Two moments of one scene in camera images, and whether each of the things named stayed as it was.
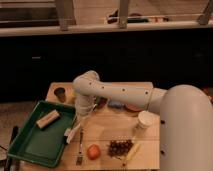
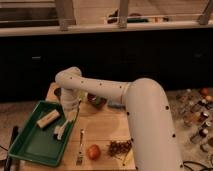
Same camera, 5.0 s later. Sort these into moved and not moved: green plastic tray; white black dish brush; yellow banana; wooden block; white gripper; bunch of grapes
Moved: white black dish brush; white gripper
Not moved: green plastic tray; wooden block; yellow banana; bunch of grapes
